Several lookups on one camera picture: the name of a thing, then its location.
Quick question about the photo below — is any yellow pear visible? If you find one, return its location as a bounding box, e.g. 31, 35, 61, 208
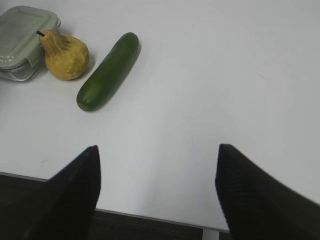
36, 30, 90, 81

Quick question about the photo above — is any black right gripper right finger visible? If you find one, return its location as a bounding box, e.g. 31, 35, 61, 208
215, 144, 320, 240

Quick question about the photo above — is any green lidded glass container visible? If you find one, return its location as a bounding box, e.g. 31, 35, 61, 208
0, 5, 61, 82

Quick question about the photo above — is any green cucumber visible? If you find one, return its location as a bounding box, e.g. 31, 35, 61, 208
76, 32, 141, 112

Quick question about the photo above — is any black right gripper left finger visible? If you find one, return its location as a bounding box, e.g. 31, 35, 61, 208
0, 145, 101, 240

